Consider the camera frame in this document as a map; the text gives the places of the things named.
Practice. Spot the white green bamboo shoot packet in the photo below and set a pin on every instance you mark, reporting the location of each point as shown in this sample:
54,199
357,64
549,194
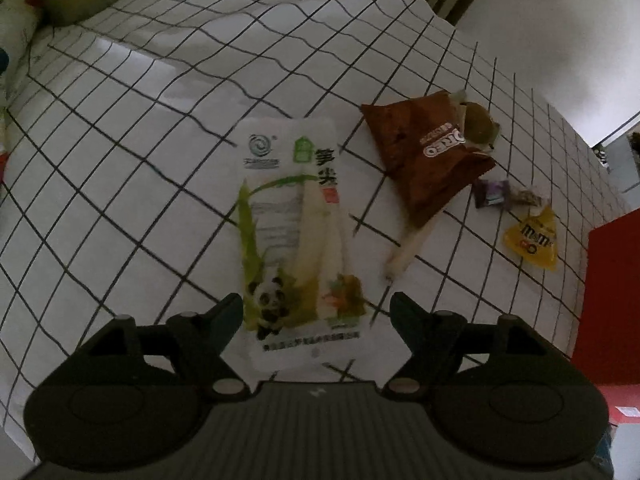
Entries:
295,220

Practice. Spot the red cardboard box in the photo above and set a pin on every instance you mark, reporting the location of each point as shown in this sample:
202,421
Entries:
615,310

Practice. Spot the small clear nut packet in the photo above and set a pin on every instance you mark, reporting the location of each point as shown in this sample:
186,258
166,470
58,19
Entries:
527,197

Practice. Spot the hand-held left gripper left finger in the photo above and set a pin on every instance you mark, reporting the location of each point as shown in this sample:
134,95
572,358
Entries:
227,317

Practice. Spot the purple candy wrapper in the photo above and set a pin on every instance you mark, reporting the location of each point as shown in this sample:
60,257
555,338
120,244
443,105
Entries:
492,192

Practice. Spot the round pastry in clear wrapper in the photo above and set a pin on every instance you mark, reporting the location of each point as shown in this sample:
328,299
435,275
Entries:
477,122

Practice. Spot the brown cookie packet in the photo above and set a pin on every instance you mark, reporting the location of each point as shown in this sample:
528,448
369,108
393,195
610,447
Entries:
425,160

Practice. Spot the yellow candy packet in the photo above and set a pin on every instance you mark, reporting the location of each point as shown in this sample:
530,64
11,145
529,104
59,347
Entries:
532,240

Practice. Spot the cream sausage stick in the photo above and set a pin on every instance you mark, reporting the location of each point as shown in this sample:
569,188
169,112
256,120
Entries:
407,252

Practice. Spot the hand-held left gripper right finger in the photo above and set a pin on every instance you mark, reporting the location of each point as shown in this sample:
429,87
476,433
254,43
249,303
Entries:
407,317

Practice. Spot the floral printed cloth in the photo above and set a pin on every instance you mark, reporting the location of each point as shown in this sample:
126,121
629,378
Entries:
15,20

